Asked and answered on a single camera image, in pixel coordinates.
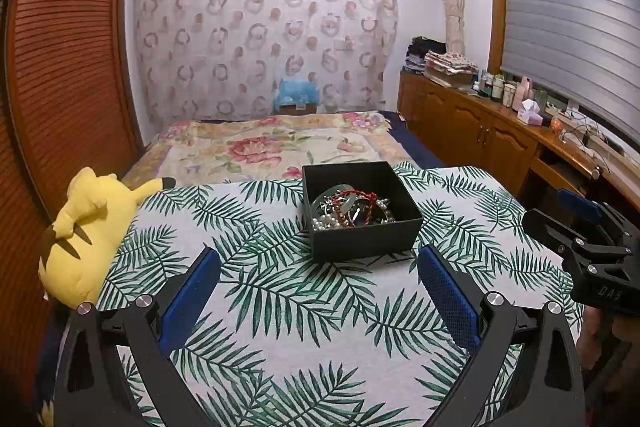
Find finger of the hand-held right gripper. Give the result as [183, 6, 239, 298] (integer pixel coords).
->
[521, 208, 588, 265]
[556, 188, 640, 249]

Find ring patterned curtain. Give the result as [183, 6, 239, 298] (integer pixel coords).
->
[127, 0, 399, 124]

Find floral blanket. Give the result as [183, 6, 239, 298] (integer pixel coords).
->
[120, 111, 417, 190]

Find stack of patterned fabrics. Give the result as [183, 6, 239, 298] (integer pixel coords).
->
[424, 52, 480, 90]

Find pink tissue box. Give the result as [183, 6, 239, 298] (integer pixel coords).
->
[516, 99, 544, 126]

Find pale green jade bangle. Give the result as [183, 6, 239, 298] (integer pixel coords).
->
[312, 184, 372, 219]

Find black jewelry box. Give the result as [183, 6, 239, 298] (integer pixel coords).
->
[301, 161, 425, 264]

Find pearl bead bracelet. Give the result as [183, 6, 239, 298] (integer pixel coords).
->
[311, 212, 347, 232]

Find grey window blind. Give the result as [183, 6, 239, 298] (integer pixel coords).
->
[500, 0, 640, 144]

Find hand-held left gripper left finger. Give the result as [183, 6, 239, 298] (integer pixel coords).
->
[52, 248, 222, 427]

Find leaf print cloth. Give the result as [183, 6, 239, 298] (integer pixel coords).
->
[87, 162, 586, 427]

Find wooden louvre wardrobe door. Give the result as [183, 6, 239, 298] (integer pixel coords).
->
[0, 0, 147, 309]

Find row of cosmetic bottles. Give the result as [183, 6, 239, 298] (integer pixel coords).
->
[475, 69, 549, 110]

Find wooden cabinet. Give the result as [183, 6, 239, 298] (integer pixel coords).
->
[397, 71, 640, 219]

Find stack of dark folded clothes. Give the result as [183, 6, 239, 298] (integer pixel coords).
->
[404, 37, 446, 76]

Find person's right hand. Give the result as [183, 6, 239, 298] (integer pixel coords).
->
[577, 306, 640, 373]

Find yellow plush toy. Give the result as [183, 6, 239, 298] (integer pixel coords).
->
[39, 167, 177, 311]

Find red string bracelet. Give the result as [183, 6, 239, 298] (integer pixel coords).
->
[331, 189, 379, 226]

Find tangled cables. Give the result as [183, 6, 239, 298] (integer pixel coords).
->
[559, 109, 627, 158]

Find navy bed sheet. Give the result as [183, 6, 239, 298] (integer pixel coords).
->
[385, 111, 447, 170]

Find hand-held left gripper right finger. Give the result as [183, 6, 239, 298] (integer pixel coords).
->
[416, 244, 586, 427]

